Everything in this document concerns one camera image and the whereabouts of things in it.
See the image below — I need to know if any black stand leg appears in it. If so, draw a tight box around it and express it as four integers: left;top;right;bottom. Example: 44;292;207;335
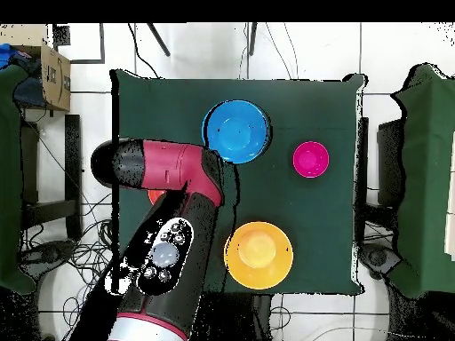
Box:
245;22;259;57
145;22;172;58

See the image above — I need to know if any green side table cloth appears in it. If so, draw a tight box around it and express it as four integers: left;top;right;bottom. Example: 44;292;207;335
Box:
390;63;455;299
0;63;40;294

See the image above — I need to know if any small crimson bowl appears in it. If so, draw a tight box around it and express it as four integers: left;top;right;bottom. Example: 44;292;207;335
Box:
292;140;331;178

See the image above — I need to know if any medium blue bowl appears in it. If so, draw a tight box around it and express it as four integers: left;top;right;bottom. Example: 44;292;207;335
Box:
201;99;272;165

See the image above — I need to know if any large orange bowl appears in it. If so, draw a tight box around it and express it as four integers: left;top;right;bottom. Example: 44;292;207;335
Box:
223;221;295;290

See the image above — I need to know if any dark bag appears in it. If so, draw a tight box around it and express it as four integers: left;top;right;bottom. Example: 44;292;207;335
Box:
13;58;49;109

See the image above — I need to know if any black metal frame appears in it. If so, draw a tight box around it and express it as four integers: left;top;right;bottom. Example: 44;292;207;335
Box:
20;114;84;242
362;116;403;232

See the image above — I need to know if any dark green table cloth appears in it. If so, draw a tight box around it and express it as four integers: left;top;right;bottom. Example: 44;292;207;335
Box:
110;68;367;296

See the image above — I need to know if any cardboard box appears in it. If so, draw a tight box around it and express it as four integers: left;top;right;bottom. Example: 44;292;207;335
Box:
0;23;72;112

